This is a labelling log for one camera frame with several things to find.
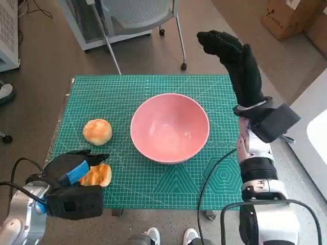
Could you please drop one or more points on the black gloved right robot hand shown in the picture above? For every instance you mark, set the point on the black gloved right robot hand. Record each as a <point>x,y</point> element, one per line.
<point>245,76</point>

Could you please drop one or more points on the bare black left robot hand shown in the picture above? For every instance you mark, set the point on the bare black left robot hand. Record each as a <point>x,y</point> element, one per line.
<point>64,166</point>

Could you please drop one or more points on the rectangular striped toy bread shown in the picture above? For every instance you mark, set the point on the rectangular striped toy bread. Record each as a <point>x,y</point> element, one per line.
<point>99,176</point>

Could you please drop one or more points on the round toy bread bun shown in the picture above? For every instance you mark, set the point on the round toy bread bun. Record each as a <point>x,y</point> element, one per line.
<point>97,131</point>

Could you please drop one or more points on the pink bowl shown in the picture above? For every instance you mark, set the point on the pink bowl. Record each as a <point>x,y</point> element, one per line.
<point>168,127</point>

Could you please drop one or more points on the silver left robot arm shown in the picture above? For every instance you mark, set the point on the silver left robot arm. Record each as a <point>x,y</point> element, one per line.
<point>20,217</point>

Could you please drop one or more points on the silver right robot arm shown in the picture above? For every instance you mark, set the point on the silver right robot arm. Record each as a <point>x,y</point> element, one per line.
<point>258,173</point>

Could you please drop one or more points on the black chair caster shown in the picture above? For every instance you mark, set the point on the black chair caster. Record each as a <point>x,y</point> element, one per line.
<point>7,139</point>

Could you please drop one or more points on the printed cardboard box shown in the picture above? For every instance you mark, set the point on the printed cardboard box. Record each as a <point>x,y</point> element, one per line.
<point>283,18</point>

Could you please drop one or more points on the plain cardboard box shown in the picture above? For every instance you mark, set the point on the plain cardboard box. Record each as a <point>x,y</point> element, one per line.
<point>318,35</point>

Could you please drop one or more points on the white appliance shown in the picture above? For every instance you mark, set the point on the white appliance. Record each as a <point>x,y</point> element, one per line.
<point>316,132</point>

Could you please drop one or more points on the green cutting mat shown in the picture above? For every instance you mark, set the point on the green cutting mat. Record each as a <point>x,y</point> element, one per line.
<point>153,183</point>

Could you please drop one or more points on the person's foot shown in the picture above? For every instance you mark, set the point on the person's foot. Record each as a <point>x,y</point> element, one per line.
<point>6,92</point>

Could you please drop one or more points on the white shoe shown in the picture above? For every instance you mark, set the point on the white shoe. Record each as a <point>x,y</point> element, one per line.
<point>153,234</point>
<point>191,234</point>

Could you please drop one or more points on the grey mesh office chair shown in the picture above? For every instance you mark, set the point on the grey mesh office chair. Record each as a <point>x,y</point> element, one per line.
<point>138,12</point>

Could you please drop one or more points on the white perforated cabinet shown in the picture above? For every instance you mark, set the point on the white perforated cabinet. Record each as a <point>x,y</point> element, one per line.
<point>7,25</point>

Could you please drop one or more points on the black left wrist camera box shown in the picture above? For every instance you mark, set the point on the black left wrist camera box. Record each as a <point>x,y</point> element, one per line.
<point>76,201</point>

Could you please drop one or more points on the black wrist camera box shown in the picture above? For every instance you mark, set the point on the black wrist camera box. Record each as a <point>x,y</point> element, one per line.
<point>76,201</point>
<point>276,122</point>

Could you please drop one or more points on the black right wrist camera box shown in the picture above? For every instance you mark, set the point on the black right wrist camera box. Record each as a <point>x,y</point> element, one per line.
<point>276,122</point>

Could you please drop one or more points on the table bracket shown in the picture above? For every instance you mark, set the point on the table bracket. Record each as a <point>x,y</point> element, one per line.
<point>210,215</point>

